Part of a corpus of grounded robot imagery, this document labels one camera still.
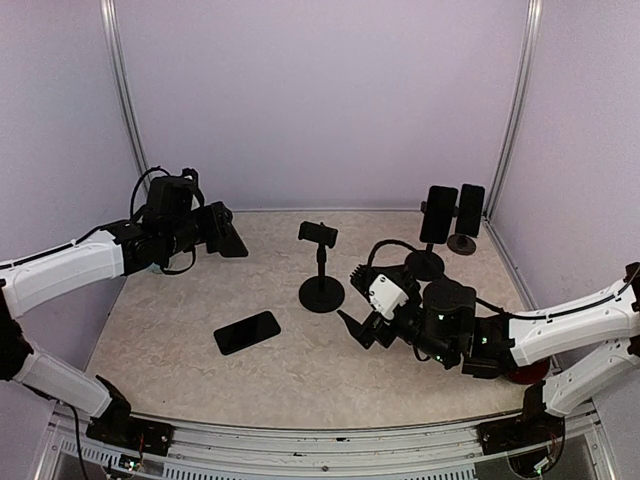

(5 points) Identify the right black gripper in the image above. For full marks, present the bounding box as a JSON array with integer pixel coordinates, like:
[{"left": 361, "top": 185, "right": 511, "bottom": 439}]
[{"left": 340, "top": 265, "right": 456, "bottom": 367}]

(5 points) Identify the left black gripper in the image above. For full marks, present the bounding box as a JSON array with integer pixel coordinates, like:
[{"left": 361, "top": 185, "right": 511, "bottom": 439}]
[{"left": 164, "top": 200, "right": 231, "bottom": 258}]

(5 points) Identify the black phone blue edge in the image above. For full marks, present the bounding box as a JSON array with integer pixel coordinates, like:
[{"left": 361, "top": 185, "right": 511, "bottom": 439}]
[
  {"left": 206, "top": 223, "right": 249, "bottom": 258},
  {"left": 455, "top": 184, "right": 485, "bottom": 237}
]

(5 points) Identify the black pole phone stand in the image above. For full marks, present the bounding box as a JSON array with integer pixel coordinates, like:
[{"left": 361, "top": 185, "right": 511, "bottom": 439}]
[
  {"left": 298, "top": 221, "right": 345, "bottom": 314},
  {"left": 405, "top": 201, "right": 445, "bottom": 282}
]

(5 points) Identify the grey round-base phone stand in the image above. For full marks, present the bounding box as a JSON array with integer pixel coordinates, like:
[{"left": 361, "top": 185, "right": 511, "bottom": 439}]
[{"left": 446, "top": 233, "right": 477, "bottom": 256}]

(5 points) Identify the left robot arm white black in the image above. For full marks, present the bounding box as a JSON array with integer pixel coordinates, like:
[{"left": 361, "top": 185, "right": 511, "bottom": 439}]
[{"left": 1, "top": 166, "right": 248, "bottom": 445}]

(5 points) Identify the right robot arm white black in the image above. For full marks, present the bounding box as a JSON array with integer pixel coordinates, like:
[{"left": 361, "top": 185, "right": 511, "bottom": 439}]
[{"left": 339, "top": 248, "right": 639, "bottom": 444}]

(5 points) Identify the red floral plate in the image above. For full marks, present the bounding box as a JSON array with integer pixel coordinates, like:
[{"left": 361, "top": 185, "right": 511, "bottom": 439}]
[{"left": 506, "top": 358, "right": 551, "bottom": 385}]

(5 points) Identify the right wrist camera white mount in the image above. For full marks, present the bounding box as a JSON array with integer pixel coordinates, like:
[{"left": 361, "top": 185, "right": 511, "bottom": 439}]
[{"left": 350, "top": 264, "right": 409, "bottom": 321}]

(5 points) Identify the front aluminium rail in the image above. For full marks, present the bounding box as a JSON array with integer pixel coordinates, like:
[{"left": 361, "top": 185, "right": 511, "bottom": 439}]
[{"left": 34, "top": 404, "right": 620, "bottom": 479}]

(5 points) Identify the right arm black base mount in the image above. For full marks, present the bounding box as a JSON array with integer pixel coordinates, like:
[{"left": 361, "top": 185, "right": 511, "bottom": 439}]
[{"left": 477, "top": 417, "right": 565, "bottom": 455}]

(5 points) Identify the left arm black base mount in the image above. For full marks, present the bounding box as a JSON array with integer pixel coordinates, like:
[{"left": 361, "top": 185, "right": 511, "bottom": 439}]
[{"left": 86, "top": 417, "right": 174, "bottom": 457}]

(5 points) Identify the left aluminium frame post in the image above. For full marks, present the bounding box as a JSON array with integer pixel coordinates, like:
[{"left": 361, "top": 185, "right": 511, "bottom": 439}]
[{"left": 99, "top": 0, "right": 149, "bottom": 174}]

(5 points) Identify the aluminium frame post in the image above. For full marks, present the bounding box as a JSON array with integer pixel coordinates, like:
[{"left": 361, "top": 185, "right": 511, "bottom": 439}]
[
  {"left": 484, "top": 0, "right": 543, "bottom": 222},
  {"left": 99, "top": 0, "right": 149, "bottom": 174}
]

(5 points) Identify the right aluminium frame post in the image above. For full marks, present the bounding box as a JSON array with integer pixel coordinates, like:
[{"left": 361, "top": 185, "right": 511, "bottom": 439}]
[{"left": 484, "top": 0, "right": 543, "bottom": 222}]

